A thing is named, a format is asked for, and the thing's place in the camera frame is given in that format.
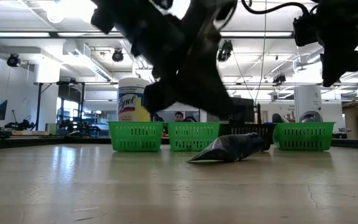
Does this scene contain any black computer monitor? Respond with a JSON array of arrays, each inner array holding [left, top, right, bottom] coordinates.
[[230, 96, 256, 123]]

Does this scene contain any black overhead frame beam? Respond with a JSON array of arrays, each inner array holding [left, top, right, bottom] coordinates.
[[0, 30, 358, 40]]

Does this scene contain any Lysol wipes canister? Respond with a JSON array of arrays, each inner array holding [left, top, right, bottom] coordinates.
[[117, 77, 151, 122]]

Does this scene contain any black background rack frame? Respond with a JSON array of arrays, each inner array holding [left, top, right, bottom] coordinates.
[[35, 81, 86, 128]]

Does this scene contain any green plastic slotted basket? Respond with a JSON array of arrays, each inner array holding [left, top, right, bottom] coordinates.
[[166, 121, 223, 152], [107, 120, 166, 152], [272, 121, 336, 152]]

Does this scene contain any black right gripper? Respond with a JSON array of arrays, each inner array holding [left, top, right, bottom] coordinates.
[[292, 13, 358, 88]]

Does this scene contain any black table frame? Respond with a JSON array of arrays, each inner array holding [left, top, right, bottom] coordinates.
[[0, 135, 358, 151]]

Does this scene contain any small dark foil bag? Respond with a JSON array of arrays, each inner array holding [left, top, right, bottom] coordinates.
[[186, 132, 266, 164]]

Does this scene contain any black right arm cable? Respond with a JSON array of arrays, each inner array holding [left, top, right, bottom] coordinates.
[[240, 0, 310, 16]]

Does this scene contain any grey travel bottle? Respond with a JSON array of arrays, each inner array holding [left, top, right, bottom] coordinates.
[[298, 110, 324, 124], [271, 112, 291, 124]]

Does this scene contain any white round column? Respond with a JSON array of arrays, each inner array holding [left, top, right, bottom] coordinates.
[[293, 84, 323, 123]]

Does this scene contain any black plastic slotted basket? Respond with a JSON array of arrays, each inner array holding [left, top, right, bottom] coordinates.
[[219, 123, 276, 152]]

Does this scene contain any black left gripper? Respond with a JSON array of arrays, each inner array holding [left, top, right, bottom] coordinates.
[[90, 0, 241, 121]]

